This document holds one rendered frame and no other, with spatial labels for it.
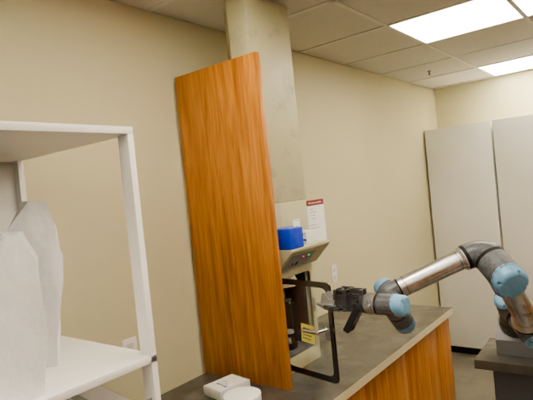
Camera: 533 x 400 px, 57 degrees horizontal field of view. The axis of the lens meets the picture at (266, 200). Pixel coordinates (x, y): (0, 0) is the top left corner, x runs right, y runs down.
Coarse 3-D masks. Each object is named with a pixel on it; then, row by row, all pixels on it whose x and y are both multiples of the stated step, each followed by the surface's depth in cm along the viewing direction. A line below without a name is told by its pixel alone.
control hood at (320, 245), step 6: (318, 240) 234; (324, 240) 231; (330, 240) 233; (306, 246) 218; (312, 246) 220; (318, 246) 226; (324, 246) 232; (282, 252) 211; (288, 252) 209; (294, 252) 210; (300, 252) 215; (318, 252) 232; (282, 258) 211; (288, 258) 210; (312, 258) 232; (282, 264) 212
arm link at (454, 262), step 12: (480, 240) 184; (456, 252) 185; (468, 252) 183; (480, 252) 180; (432, 264) 186; (444, 264) 184; (456, 264) 183; (468, 264) 183; (408, 276) 186; (420, 276) 185; (432, 276) 184; (444, 276) 185; (384, 288) 187; (396, 288) 185; (408, 288) 185; (420, 288) 186
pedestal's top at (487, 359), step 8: (488, 344) 234; (480, 352) 225; (488, 352) 224; (496, 352) 223; (480, 360) 216; (488, 360) 215; (496, 360) 214; (504, 360) 213; (512, 360) 212; (520, 360) 211; (528, 360) 210; (480, 368) 216; (488, 368) 214; (496, 368) 213; (504, 368) 210; (512, 368) 209; (520, 368) 207; (528, 368) 205
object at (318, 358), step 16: (288, 288) 209; (304, 288) 202; (320, 288) 195; (288, 304) 210; (304, 304) 203; (288, 320) 211; (304, 320) 204; (320, 320) 197; (288, 336) 212; (320, 336) 198; (304, 352) 206; (320, 352) 198; (336, 352) 193; (304, 368) 206; (320, 368) 199; (336, 368) 193
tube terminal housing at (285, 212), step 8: (296, 200) 235; (304, 200) 238; (280, 208) 223; (288, 208) 228; (296, 208) 233; (304, 208) 238; (280, 216) 223; (288, 216) 227; (296, 216) 232; (304, 216) 238; (280, 224) 222; (288, 224) 227; (304, 224) 237; (304, 264) 235; (312, 264) 240; (288, 272) 225; (296, 272) 229; (312, 272) 240; (312, 280) 239
